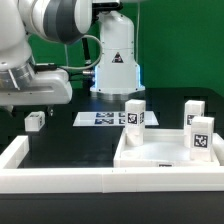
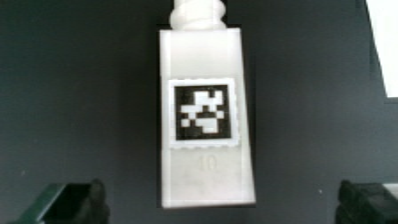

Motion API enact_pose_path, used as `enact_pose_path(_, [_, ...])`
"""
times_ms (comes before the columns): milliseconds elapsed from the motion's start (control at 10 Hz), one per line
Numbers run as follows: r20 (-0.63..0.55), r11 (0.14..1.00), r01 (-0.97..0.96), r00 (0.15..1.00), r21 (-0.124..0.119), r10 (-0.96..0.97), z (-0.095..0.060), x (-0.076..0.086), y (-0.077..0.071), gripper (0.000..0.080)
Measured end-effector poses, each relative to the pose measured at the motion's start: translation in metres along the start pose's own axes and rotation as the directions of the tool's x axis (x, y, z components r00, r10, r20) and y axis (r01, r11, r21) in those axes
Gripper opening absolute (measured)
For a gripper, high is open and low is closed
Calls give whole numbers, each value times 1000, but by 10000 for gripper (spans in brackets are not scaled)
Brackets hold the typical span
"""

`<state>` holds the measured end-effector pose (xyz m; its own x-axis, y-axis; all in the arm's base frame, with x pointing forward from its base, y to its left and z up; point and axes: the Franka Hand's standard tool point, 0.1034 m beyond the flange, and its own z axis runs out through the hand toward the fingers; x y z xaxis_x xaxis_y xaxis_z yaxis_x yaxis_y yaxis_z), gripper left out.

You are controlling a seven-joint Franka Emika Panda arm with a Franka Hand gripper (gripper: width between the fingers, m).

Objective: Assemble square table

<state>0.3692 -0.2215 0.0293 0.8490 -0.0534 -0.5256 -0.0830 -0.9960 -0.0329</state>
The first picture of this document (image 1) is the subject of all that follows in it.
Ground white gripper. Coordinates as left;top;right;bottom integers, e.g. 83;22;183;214
0;69;72;117

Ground white square table top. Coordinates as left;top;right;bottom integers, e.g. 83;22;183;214
113;129;224;167

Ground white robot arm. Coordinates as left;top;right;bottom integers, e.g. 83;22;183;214
0;0;145;109

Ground white U-shaped obstacle fence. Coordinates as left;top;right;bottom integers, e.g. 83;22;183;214
0;135;224;194

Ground white sheet with tags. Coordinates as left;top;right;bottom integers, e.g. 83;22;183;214
73;111;160;128

